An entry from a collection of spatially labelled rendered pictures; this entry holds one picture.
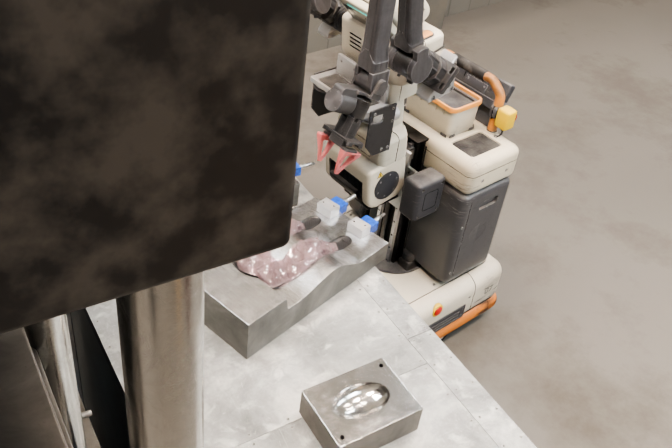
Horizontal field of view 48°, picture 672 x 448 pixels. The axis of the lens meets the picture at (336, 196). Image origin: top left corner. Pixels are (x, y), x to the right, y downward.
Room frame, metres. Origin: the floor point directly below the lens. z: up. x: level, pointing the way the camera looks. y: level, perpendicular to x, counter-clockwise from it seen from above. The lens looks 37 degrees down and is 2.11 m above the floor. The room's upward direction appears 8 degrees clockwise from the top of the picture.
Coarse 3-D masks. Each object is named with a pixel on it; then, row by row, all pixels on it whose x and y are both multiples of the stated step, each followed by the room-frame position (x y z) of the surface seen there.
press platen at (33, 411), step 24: (0, 336) 0.47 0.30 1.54; (24, 336) 0.47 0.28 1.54; (0, 360) 0.44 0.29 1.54; (24, 360) 0.45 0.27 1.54; (0, 384) 0.42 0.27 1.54; (24, 384) 0.42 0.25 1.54; (0, 408) 0.39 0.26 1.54; (24, 408) 0.40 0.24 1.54; (48, 408) 0.40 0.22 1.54; (0, 432) 0.37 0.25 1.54; (24, 432) 0.37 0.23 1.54; (48, 432) 0.38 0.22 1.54
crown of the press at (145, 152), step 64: (0, 0) 0.27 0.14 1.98; (64, 0) 0.28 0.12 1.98; (128, 0) 0.29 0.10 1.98; (192, 0) 0.31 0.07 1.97; (256, 0) 0.33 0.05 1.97; (0, 64) 0.26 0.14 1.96; (64, 64) 0.28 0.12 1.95; (128, 64) 0.29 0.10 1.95; (192, 64) 0.31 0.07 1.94; (256, 64) 0.33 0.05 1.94; (0, 128) 0.26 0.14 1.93; (64, 128) 0.28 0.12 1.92; (128, 128) 0.29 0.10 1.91; (192, 128) 0.31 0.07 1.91; (256, 128) 0.33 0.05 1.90; (0, 192) 0.26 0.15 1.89; (64, 192) 0.27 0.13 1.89; (128, 192) 0.29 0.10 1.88; (192, 192) 0.31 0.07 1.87; (256, 192) 0.33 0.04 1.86; (0, 256) 0.25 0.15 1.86; (64, 256) 0.27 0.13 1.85; (128, 256) 0.29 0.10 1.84; (192, 256) 0.31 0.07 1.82; (0, 320) 0.25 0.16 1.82
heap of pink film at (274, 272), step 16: (304, 240) 1.40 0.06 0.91; (320, 240) 1.43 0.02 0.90; (256, 256) 1.34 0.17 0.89; (272, 256) 1.35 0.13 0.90; (288, 256) 1.35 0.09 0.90; (304, 256) 1.35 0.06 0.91; (320, 256) 1.37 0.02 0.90; (256, 272) 1.29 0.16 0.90; (272, 272) 1.30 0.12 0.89; (288, 272) 1.31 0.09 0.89
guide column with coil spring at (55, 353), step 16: (48, 320) 0.67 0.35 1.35; (64, 320) 0.69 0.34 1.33; (32, 336) 0.66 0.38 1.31; (48, 336) 0.67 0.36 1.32; (64, 336) 0.68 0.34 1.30; (48, 352) 0.66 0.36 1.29; (64, 352) 0.68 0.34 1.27; (48, 368) 0.66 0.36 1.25; (64, 368) 0.68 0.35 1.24; (64, 384) 0.67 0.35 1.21; (64, 400) 0.67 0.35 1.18; (64, 416) 0.67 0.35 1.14; (80, 416) 0.69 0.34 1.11; (80, 432) 0.69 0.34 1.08
